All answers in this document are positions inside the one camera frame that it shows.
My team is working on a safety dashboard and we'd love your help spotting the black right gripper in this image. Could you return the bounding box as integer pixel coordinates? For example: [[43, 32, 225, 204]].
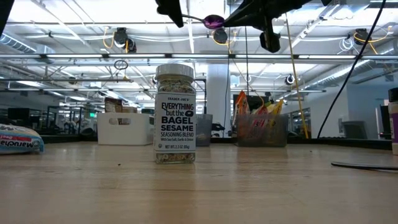
[[223, 0, 312, 28]]

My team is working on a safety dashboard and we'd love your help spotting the dark purple spoon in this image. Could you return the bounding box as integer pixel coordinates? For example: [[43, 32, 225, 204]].
[[181, 13, 225, 30]]

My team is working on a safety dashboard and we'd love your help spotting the orange Maruchan ramen packet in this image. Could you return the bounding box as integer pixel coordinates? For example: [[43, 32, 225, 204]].
[[233, 90, 251, 138]]

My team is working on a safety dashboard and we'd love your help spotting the lime chili shrimp ramen packet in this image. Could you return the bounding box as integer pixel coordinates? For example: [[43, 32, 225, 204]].
[[250, 104, 270, 138]]

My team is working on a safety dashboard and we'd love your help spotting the dark metal spoon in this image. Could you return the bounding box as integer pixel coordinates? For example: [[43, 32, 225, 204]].
[[331, 161, 398, 172]]

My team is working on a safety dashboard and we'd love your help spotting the yellow blue Maruchan ramen packet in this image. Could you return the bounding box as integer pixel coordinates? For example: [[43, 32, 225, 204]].
[[0, 123, 45, 156]]

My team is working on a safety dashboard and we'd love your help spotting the black monitor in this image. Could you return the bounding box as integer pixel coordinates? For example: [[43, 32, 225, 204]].
[[233, 94, 265, 118]]

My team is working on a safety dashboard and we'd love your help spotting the grey plastic bin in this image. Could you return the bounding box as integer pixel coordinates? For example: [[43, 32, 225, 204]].
[[195, 113, 214, 147], [235, 113, 289, 148]]

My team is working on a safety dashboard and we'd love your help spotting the white round cap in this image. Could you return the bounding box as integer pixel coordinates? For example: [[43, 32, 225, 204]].
[[154, 63, 197, 165]]

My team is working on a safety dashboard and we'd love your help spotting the white plastic bin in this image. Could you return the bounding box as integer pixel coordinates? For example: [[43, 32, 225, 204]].
[[96, 112, 155, 146]]

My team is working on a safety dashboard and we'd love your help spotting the grey chair back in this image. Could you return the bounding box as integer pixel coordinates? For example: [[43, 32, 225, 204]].
[[341, 120, 369, 140]]

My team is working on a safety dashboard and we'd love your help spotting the black perforated metal case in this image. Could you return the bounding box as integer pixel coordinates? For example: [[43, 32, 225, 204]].
[[287, 136, 393, 151]]

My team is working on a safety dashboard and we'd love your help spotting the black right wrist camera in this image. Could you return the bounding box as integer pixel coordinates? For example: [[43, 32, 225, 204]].
[[259, 15, 281, 54]]

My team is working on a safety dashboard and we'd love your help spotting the yellow hanging cable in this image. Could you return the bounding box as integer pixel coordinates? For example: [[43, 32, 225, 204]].
[[285, 14, 309, 139]]

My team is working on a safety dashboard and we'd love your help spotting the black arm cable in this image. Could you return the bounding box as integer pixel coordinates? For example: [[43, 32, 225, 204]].
[[317, 0, 386, 139]]

